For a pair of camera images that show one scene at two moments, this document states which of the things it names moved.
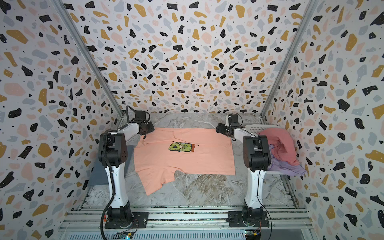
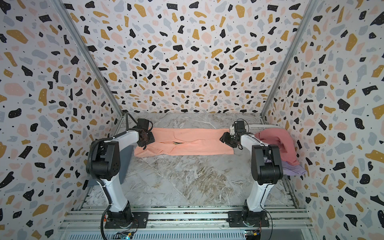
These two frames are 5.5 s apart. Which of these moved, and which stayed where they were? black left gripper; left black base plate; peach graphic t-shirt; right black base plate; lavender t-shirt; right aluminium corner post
Moved: black left gripper; peach graphic t-shirt
Stayed: left black base plate; lavender t-shirt; right black base plate; right aluminium corner post
